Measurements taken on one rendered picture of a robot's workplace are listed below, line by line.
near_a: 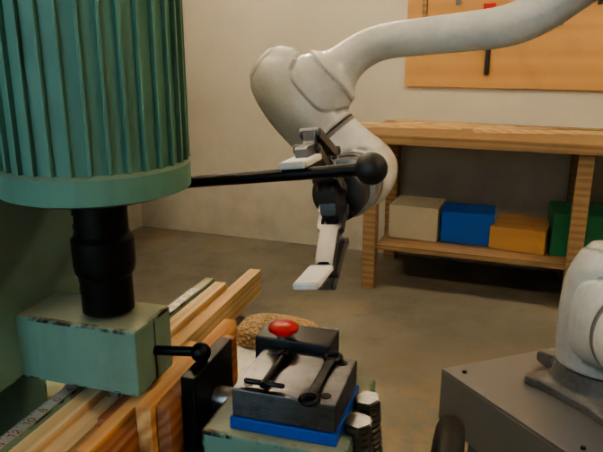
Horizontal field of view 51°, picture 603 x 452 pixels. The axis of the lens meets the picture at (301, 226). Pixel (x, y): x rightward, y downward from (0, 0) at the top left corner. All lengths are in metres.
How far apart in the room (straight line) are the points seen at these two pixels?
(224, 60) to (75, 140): 3.75
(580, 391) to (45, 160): 0.93
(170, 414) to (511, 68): 3.36
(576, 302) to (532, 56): 2.76
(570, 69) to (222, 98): 2.11
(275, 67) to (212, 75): 3.35
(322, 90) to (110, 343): 0.51
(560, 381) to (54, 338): 0.85
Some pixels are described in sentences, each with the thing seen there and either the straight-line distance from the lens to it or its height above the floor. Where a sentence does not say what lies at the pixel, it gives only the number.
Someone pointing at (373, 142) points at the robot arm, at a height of 1.15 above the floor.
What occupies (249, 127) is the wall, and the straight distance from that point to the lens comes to 4.24.
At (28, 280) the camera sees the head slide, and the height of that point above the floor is 1.06.
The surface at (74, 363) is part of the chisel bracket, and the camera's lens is 0.68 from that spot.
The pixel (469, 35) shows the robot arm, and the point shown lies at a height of 1.31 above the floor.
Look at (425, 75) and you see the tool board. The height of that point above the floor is 1.11.
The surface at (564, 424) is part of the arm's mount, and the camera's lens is 1.14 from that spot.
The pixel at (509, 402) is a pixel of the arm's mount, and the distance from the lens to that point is 1.17.
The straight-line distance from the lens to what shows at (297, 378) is 0.60.
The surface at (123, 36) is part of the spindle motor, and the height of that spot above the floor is 1.30.
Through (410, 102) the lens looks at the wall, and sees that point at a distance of 3.90.
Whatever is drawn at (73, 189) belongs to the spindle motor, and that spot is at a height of 1.18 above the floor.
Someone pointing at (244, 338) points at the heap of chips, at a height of 0.91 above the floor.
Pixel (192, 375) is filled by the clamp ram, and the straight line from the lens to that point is 0.62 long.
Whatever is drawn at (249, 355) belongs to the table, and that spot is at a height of 0.90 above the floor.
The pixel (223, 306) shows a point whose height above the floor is 0.94.
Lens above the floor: 1.30
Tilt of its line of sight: 16 degrees down
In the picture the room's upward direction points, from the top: straight up
